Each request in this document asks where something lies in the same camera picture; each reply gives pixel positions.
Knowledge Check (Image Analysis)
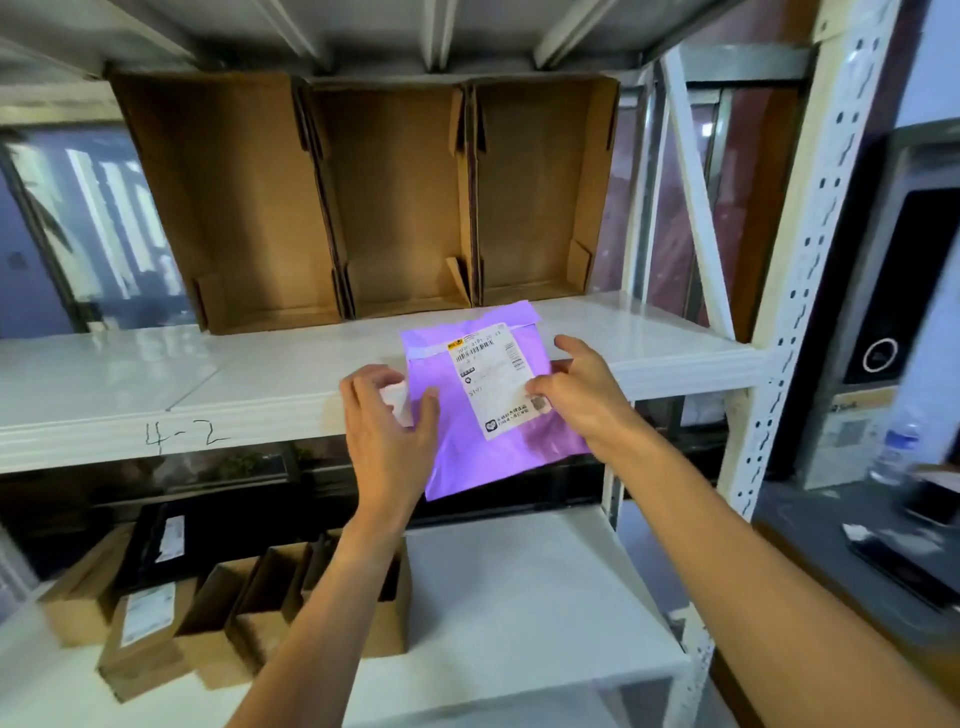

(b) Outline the cardboard carton with white label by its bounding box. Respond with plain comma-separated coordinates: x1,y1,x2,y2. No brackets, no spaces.
97,577,200,704

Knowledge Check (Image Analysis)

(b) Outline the black device with white ring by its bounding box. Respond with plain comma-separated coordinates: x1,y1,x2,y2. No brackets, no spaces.
843,187,960,388

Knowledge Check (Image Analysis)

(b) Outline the grey device housing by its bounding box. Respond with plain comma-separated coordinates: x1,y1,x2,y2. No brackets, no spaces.
824,134,960,399

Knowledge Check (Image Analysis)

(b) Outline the person's right hand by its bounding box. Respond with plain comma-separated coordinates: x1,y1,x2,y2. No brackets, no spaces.
524,334,646,455

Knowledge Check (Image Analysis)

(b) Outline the black flat object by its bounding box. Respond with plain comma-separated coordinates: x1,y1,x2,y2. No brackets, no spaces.
847,524,960,613

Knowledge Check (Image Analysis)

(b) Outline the person's left hand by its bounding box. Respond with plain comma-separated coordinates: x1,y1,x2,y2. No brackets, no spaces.
338,365,442,526

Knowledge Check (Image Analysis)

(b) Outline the black package with white label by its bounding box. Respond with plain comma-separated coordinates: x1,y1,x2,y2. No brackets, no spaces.
116,502,226,594

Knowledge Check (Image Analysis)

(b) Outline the metal window frame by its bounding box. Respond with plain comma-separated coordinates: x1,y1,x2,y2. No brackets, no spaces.
0,123,196,339

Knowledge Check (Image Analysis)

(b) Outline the white metal shelf rack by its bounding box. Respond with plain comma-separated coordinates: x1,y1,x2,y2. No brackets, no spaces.
0,0,901,728

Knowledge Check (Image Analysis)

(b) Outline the open brown cardboard box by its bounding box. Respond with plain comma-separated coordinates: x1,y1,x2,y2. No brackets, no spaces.
110,72,346,337
296,78,478,320
468,73,622,307

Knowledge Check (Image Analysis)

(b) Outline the taped cardboard box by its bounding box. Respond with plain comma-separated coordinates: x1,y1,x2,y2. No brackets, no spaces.
800,386,899,490

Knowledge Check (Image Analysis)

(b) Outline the purple mailer bag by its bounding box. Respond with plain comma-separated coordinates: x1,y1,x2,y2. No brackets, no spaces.
399,299,594,502

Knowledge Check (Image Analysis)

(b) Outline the person's left forearm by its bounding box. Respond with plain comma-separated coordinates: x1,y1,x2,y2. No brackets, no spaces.
228,509,414,728

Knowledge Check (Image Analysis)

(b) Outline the clear plastic water bottle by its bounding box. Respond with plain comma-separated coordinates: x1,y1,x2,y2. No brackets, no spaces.
873,408,928,485

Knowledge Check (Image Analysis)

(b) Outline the person's right forearm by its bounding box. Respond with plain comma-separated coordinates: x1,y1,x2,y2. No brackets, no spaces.
599,423,960,728

